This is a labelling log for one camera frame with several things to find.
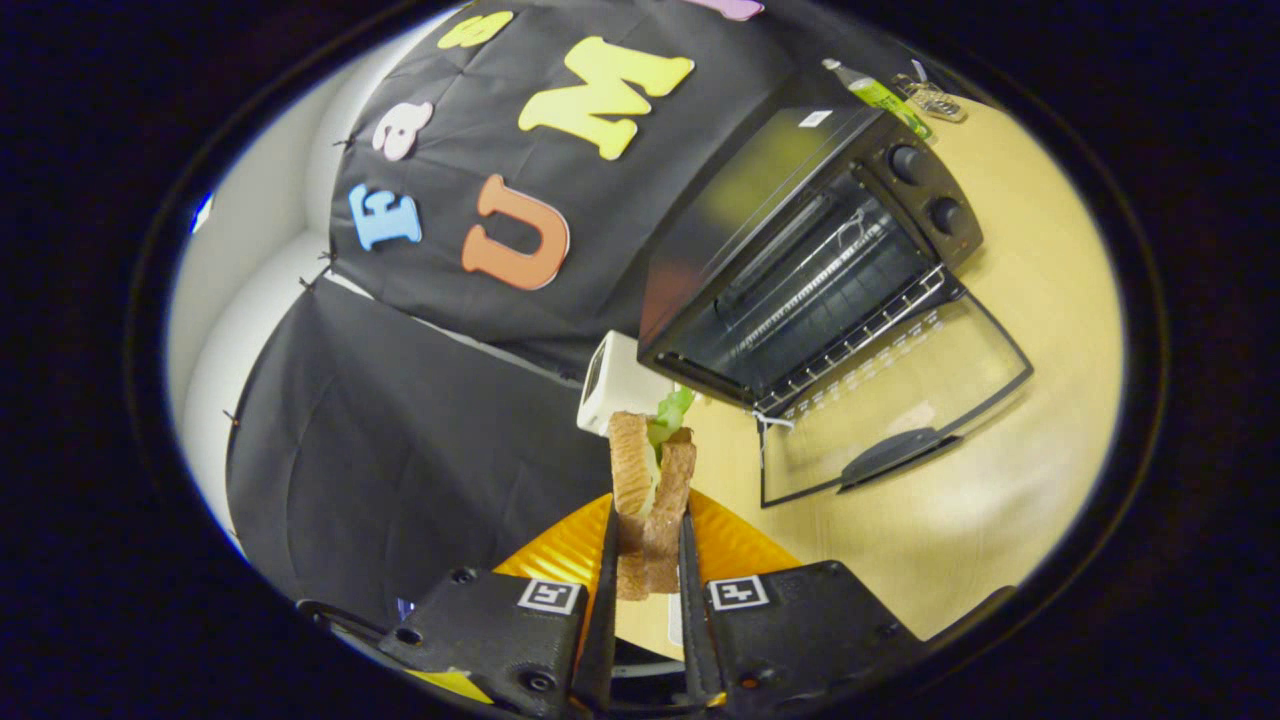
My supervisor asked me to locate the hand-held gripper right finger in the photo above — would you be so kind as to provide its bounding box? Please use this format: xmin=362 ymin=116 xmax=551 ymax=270
xmin=678 ymin=490 xmax=926 ymax=716

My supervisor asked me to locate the toast sandwich with lettuce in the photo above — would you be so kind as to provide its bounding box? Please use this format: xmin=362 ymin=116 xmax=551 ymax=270
xmin=608 ymin=388 xmax=698 ymax=603

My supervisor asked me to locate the wire mesh holder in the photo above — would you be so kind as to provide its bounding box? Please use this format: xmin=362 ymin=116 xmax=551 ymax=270
xmin=893 ymin=72 xmax=968 ymax=124

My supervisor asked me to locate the black toaster oven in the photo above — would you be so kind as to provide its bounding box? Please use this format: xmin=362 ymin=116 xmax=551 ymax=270
xmin=637 ymin=75 xmax=1034 ymax=509

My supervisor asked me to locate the black backdrop cloth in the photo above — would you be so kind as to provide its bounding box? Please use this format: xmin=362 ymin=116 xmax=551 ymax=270
xmin=225 ymin=0 xmax=901 ymax=621

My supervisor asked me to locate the white pop-up toaster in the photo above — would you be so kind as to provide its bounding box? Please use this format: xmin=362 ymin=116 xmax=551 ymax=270
xmin=577 ymin=330 xmax=673 ymax=437

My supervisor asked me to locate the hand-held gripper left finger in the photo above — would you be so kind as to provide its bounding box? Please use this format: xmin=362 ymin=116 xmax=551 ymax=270
xmin=380 ymin=495 xmax=621 ymax=719

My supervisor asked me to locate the green label bottle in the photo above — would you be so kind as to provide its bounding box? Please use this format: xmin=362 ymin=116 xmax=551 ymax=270
xmin=822 ymin=57 xmax=934 ymax=141

